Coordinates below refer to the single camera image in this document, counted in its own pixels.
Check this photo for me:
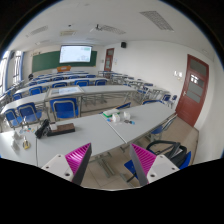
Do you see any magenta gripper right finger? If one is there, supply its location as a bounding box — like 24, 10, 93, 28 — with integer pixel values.
128, 143, 181, 187

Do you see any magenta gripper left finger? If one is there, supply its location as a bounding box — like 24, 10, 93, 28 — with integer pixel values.
41, 142, 93, 186

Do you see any blue chair under backpack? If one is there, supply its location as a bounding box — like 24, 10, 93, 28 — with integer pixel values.
125, 152, 191, 184

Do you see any blue chair beside right desk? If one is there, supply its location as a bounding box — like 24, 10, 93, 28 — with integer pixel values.
150, 115, 176, 142

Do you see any grey desk centre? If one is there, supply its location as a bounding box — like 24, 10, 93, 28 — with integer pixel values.
37, 114, 124, 167

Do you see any grey desk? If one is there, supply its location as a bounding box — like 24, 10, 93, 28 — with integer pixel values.
0, 130, 37, 166
102, 102, 175, 143
37, 114, 124, 167

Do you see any brown power strip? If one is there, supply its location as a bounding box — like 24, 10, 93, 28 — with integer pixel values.
47, 123, 75, 136

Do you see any grey desk right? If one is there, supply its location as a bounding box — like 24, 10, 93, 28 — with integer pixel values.
102, 102, 175, 143

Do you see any white cup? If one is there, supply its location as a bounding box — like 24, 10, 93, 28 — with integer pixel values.
124, 111, 131, 120

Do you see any white small box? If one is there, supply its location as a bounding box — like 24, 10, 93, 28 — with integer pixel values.
112, 114, 120, 123

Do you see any blue chair front centre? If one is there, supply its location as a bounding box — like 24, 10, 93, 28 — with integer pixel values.
50, 98, 79, 120

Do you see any yellow small object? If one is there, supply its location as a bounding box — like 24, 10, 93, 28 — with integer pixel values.
23, 139, 31, 150

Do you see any green white box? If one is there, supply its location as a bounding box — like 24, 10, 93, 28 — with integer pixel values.
103, 108, 120, 118

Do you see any grey desk left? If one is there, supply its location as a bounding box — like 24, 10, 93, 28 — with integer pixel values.
0, 130, 37, 166

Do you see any blue chair front left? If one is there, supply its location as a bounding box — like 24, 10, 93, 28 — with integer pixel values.
17, 102, 42, 123

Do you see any blue chair far left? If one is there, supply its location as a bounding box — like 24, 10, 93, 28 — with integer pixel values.
4, 109, 22, 128

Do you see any red-brown near door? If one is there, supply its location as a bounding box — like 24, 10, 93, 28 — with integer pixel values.
176, 55, 209, 126

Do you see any red-brown door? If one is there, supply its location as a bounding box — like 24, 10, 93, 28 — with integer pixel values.
176, 55, 209, 126
104, 48, 114, 71

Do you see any orange teacher podium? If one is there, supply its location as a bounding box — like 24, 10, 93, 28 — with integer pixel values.
57, 66, 71, 72

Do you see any red-brown far door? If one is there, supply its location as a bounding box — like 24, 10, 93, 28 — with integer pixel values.
104, 48, 114, 71

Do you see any left window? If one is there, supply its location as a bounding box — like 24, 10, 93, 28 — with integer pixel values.
13, 51, 22, 84

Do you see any green chalkboard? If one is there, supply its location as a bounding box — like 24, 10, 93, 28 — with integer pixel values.
32, 51, 97, 72

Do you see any projection screen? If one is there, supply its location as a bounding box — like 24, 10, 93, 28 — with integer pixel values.
59, 45, 92, 63

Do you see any black charger with cable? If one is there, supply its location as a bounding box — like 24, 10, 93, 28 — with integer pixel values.
35, 119, 49, 139

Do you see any black wall speaker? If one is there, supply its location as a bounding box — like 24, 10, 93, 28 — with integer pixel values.
121, 42, 127, 48

